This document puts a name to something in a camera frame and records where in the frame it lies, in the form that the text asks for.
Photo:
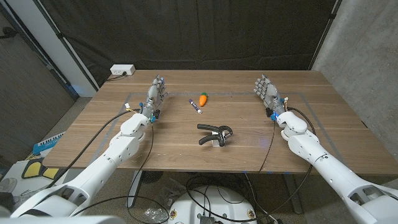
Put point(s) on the yellow black floor item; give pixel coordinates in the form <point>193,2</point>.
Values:
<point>32,169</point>

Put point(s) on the black curtain backdrop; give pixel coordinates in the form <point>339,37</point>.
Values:
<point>186,31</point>

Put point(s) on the black wall hook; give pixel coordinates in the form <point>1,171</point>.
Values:
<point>7,32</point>

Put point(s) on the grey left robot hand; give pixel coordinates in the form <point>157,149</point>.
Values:
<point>153,93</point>

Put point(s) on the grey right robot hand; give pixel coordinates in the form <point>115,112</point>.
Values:
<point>271,93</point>

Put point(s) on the black grip strengthener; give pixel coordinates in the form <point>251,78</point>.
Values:
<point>207,126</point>

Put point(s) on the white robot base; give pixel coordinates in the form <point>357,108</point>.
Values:
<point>214,208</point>

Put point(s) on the black round floor fan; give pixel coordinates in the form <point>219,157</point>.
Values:
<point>151,177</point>

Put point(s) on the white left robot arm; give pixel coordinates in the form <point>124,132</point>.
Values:
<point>93,168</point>

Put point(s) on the black backdrop stand pole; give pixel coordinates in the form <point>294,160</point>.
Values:
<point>325,34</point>
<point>66,45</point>

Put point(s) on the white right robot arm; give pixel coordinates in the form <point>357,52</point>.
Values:
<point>326,168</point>

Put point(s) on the white table leg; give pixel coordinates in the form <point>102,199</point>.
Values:
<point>134,189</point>

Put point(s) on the blue toy keyboard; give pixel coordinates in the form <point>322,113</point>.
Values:
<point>46,144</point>

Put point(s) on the white power strip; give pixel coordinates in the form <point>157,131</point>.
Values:
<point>122,69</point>

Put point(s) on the orange toy carrot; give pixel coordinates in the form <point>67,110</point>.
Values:
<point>203,100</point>

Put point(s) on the purple white marker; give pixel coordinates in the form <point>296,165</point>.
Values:
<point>195,106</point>

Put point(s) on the clear plastic bag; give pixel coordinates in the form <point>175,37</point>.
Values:
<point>157,214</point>

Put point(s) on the white cube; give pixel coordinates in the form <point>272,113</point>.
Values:
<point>215,142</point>

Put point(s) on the grey table leg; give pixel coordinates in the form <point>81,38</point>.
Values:
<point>293,196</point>

